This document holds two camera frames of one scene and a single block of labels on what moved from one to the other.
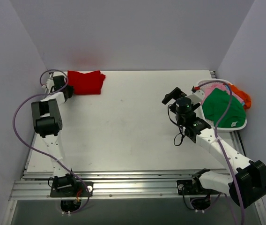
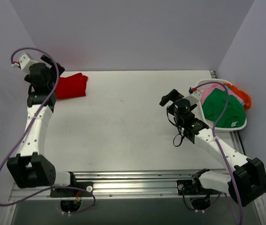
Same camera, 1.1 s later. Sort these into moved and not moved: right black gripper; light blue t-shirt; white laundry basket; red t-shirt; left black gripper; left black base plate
Moved: red t-shirt; left black gripper
Not moved: white laundry basket; right black gripper; light blue t-shirt; left black base plate
